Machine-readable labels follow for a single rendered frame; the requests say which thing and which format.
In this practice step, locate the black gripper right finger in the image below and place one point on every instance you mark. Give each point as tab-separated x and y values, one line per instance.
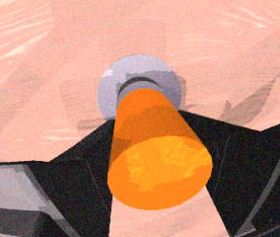
245	166

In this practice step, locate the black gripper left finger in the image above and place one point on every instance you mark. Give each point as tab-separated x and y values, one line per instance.
72	188

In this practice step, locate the orange knob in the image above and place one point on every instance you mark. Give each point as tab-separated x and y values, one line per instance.
156	160

